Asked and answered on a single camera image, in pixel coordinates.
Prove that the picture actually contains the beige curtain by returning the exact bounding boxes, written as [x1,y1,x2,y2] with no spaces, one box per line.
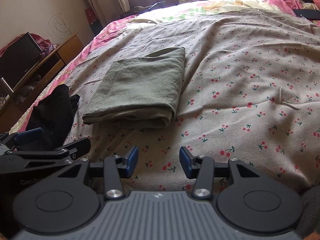
[75,0,130,28]

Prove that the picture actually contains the cherry print bedsheet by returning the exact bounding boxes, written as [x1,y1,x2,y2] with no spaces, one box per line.
[62,6,320,195]

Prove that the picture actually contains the black television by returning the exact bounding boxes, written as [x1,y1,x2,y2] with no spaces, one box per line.
[0,32,43,88]

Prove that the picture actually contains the wooden side cabinet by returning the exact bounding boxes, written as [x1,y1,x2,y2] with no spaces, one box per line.
[0,34,84,133]

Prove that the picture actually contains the red hanging bag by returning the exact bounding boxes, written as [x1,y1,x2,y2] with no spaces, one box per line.
[85,8,100,34]

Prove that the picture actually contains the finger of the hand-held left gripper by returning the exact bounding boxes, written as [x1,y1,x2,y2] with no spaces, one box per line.
[0,127,45,152]
[4,137,91,173]

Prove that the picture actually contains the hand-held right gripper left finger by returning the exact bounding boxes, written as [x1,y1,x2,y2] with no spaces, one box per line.
[59,145,139,200]

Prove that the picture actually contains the black cloth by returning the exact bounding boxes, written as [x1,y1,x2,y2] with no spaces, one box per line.
[29,84,80,152]

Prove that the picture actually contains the person's dark grey clothing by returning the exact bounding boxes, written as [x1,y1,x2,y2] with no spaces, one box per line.
[299,185,320,233]

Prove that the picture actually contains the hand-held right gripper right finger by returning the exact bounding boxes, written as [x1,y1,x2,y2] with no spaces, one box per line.
[179,146,261,200]

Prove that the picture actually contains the pink floral quilt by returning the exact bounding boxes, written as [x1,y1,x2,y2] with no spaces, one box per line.
[10,0,320,130]

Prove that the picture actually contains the pink patterned cloth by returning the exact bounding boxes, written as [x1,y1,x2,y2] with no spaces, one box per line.
[32,34,54,54]

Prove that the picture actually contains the green linen pants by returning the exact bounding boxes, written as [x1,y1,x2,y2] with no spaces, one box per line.
[82,47,186,130]

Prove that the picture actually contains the black tablet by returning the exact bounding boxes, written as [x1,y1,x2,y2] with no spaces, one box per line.
[292,9,320,20]

